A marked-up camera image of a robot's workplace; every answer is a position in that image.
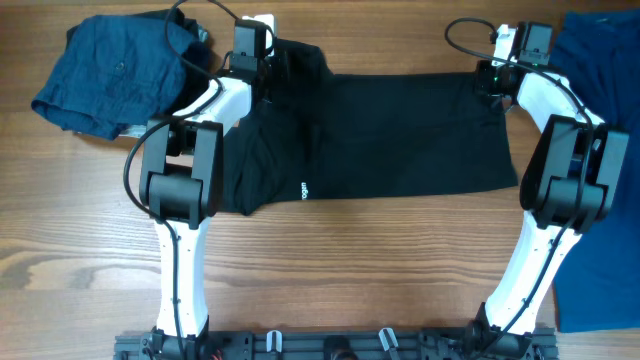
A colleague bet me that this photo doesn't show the left white rail clip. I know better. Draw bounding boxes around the left white rail clip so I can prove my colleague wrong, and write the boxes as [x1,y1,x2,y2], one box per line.
[265,330,283,353]

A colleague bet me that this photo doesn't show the right white rail clip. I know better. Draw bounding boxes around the right white rail clip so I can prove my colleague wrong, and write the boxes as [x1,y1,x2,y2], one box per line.
[378,327,398,352]

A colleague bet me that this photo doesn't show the white rail clip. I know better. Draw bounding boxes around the white rail clip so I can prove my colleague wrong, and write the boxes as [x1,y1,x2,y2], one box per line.
[265,330,283,353]
[378,327,398,352]

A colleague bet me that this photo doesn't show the blue t-shirt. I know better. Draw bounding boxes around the blue t-shirt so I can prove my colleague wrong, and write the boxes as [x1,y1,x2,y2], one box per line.
[548,10,640,335]

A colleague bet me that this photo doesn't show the black t-shirt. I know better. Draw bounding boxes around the black t-shirt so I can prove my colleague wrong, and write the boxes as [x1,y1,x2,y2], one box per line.
[222,40,517,216]

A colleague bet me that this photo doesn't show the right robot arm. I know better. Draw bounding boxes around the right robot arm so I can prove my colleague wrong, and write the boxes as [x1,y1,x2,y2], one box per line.
[462,22,629,359]

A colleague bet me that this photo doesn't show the folded dark blue shirt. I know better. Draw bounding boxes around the folded dark blue shirt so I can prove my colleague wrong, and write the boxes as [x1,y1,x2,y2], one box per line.
[31,14,211,142]

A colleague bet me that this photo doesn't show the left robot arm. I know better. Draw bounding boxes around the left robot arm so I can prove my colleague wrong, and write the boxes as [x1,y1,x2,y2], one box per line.
[139,14,277,353]

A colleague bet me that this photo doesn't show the left black cable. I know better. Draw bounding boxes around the left black cable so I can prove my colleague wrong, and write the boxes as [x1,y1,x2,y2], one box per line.
[122,0,276,360]

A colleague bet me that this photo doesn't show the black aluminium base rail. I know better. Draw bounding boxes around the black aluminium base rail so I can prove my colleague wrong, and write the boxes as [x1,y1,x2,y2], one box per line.
[113,328,560,360]

